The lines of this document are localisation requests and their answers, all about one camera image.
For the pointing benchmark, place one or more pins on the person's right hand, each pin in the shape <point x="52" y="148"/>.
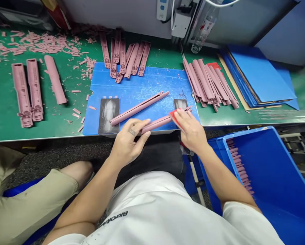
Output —
<point x="192" y="135"/>

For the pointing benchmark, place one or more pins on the person's left hand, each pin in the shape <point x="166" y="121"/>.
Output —
<point x="124" y="145"/>

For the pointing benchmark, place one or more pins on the person's right fingers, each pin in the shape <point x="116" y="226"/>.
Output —
<point x="182" y="114"/>

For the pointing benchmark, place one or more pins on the red sanding block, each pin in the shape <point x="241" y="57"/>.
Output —
<point x="175" y="120"/>

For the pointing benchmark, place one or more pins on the pink plastic housing bar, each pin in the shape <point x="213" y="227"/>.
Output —
<point x="156" y="124"/>

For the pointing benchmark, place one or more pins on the small black sandpaper sheet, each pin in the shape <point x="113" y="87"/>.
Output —
<point x="180" y="103"/>

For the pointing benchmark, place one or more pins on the pile of rounded pink shells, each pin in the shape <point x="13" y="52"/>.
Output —
<point x="208" y="84"/>

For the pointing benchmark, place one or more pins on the pink hinged straightener housing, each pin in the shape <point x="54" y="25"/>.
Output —
<point x="139" y="107"/>

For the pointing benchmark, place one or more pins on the blue cutting mat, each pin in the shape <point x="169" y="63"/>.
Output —
<point x="142" y="84"/>

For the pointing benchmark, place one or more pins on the red flat plastic piece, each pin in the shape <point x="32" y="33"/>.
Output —
<point x="215" y="65"/>

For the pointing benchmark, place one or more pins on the brown cardboard sheet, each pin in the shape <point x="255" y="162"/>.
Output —
<point x="238" y="93"/>

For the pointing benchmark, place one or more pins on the white tube with black joint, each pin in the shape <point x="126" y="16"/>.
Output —
<point x="197" y="176"/>

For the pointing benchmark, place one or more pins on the large black sandpaper sheet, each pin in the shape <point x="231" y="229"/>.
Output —
<point x="109" y="116"/>

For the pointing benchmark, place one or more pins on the row of pink crate parts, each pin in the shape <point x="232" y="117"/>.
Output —
<point x="240" y="166"/>

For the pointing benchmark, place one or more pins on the pile of open pink shells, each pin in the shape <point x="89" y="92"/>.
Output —
<point x="127" y="58"/>

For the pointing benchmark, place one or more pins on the clear plastic bottle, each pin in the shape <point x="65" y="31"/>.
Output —
<point x="203" y="30"/>

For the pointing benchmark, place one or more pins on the stack of blue plastic sheets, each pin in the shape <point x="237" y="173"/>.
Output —
<point x="262" y="74"/>

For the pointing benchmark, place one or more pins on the grey electrical box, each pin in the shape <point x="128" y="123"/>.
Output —
<point x="179" y="24"/>

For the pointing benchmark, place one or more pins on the person's body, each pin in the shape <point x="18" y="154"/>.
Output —
<point x="167" y="211"/>

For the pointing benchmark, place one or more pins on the scattered pink strip scraps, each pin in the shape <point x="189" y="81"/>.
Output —
<point x="79" y="112"/>

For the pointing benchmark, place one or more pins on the white power strip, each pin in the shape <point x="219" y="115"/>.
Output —
<point x="162" y="10"/>

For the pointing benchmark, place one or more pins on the blue plastic crate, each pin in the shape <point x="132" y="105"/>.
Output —
<point x="277" y="178"/>

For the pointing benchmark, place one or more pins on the pink rounded shell cover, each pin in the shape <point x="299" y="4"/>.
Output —
<point x="55" y="79"/>

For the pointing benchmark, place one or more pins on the pink open shell part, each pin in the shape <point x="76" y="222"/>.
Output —
<point x="21" y="97"/>
<point x="35" y="89"/>

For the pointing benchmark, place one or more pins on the heap of pink plastic offcuts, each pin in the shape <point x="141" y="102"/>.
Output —
<point x="40" y="43"/>

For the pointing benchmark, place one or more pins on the red and yellow carton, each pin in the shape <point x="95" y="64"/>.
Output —
<point x="56" y="12"/>

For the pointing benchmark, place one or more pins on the person's legs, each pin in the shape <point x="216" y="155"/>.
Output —
<point x="32" y="201"/>

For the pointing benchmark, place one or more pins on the blue stool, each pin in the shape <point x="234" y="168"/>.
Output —
<point x="22" y="187"/>

